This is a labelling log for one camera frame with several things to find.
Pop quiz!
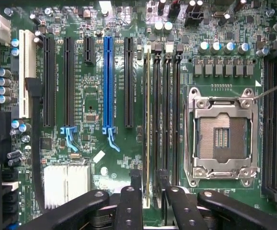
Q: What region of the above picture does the black RAM slot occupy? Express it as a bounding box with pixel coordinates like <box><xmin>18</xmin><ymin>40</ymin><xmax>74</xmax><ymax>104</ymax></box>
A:
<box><xmin>263</xmin><ymin>57</ymin><xmax>273</xmax><ymax>192</ymax></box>
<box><xmin>272</xmin><ymin>57</ymin><xmax>277</xmax><ymax>195</ymax></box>
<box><xmin>172</xmin><ymin>44</ymin><xmax>183</xmax><ymax>190</ymax></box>
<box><xmin>162</xmin><ymin>43</ymin><xmax>172</xmax><ymax>187</ymax></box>
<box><xmin>152</xmin><ymin>43</ymin><xmax>162</xmax><ymax>209</ymax></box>

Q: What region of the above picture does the RAM memory stick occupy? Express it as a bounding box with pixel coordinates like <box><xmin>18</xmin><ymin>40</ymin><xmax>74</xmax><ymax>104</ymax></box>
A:
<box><xmin>142</xmin><ymin>45</ymin><xmax>153</xmax><ymax>209</ymax></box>

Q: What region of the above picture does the silver finned chipset heatsink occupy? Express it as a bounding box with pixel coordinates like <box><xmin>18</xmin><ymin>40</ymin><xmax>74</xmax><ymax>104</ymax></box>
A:
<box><xmin>43</xmin><ymin>164</ymin><xmax>92</xmax><ymax>209</ymax></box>

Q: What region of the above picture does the silver CPU socket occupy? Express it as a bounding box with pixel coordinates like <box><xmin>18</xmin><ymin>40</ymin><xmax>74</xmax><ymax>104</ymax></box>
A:
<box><xmin>183</xmin><ymin>86</ymin><xmax>260</xmax><ymax>189</ymax></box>

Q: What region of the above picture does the green PC motherboard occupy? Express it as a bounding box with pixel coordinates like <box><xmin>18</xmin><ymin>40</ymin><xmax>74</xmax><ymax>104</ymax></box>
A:
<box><xmin>0</xmin><ymin>0</ymin><xmax>277</xmax><ymax>230</ymax></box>

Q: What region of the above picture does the black SATA port block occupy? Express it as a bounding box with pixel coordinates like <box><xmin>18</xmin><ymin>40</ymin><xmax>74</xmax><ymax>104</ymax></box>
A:
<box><xmin>1</xmin><ymin>169</ymin><xmax>20</xmax><ymax>227</ymax></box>

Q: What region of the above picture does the long black expansion slot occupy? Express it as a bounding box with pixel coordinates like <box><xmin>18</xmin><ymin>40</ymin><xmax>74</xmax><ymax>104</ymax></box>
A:
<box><xmin>42</xmin><ymin>35</ymin><xmax>56</xmax><ymax>128</ymax></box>
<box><xmin>124</xmin><ymin>36</ymin><xmax>135</xmax><ymax>128</ymax></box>

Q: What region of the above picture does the black expansion slot blue latch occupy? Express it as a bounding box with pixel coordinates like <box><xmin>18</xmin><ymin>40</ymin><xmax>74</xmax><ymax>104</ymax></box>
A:
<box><xmin>60</xmin><ymin>36</ymin><xmax>80</xmax><ymax>152</ymax></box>

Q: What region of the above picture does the thin metal locking lever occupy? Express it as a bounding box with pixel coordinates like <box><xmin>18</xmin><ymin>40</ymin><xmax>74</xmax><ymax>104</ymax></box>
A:
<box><xmin>253</xmin><ymin>78</ymin><xmax>277</xmax><ymax>101</ymax></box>

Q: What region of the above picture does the short black expansion slot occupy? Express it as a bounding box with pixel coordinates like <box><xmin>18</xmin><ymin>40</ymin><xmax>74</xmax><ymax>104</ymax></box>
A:
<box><xmin>83</xmin><ymin>36</ymin><xmax>96</xmax><ymax>66</ymax></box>

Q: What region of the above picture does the white PCI expansion slot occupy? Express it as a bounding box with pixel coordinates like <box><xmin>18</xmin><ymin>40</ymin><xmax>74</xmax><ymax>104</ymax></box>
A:
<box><xmin>18</xmin><ymin>29</ymin><xmax>37</xmax><ymax>119</ymax></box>

